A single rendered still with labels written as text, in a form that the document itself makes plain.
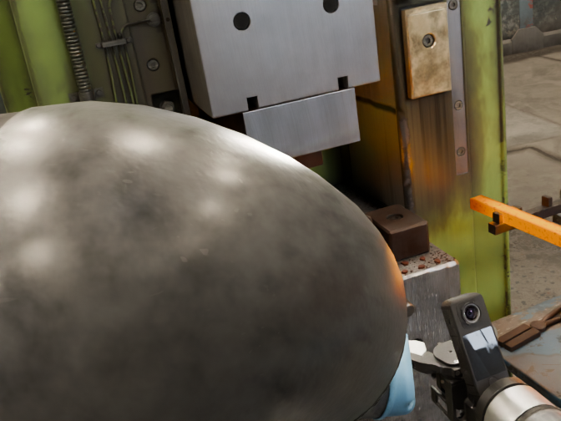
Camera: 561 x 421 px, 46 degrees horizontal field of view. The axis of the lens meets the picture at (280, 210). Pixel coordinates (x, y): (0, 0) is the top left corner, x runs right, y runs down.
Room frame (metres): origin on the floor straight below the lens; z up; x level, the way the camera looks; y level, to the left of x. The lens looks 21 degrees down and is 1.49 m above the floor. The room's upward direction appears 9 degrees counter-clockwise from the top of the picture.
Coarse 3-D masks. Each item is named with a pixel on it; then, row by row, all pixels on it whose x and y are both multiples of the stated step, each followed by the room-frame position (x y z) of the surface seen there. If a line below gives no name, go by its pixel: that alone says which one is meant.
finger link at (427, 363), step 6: (414, 354) 0.68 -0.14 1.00; (426, 354) 0.68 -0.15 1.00; (432, 354) 0.68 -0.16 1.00; (414, 360) 0.67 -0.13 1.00; (420, 360) 0.67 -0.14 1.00; (426, 360) 0.67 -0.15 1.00; (432, 360) 0.67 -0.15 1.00; (414, 366) 0.68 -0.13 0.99; (420, 366) 0.67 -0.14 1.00; (426, 366) 0.66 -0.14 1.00; (432, 366) 0.66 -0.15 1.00; (438, 366) 0.65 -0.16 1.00; (420, 372) 0.67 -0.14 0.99; (426, 372) 0.66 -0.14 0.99; (432, 372) 0.66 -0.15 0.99; (438, 372) 0.65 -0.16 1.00
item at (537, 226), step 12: (480, 204) 1.20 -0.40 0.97; (492, 204) 1.18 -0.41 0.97; (504, 204) 1.17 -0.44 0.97; (492, 216) 1.17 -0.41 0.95; (504, 216) 1.13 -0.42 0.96; (516, 216) 1.11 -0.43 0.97; (528, 216) 1.10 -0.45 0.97; (528, 228) 1.07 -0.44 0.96; (540, 228) 1.05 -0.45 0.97; (552, 228) 1.04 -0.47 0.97; (552, 240) 1.02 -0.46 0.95
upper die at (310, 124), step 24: (312, 96) 1.08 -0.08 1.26; (336, 96) 1.09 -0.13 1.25; (216, 120) 1.27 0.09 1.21; (240, 120) 1.06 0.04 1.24; (264, 120) 1.05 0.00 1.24; (288, 120) 1.06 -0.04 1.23; (312, 120) 1.07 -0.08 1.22; (336, 120) 1.09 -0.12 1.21; (264, 144) 1.05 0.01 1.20; (288, 144) 1.06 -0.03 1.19; (312, 144) 1.07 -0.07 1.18; (336, 144) 1.08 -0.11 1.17
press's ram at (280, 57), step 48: (192, 0) 1.03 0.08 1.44; (240, 0) 1.05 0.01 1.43; (288, 0) 1.07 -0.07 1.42; (336, 0) 1.10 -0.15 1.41; (192, 48) 1.08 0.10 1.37; (240, 48) 1.05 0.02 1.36; (288, 48) 1.07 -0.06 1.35; (336, 48) 1.09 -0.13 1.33; (192, 96) 1.18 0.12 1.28; (240, 96) 1.04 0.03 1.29; (288, 96) 1.07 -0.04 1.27
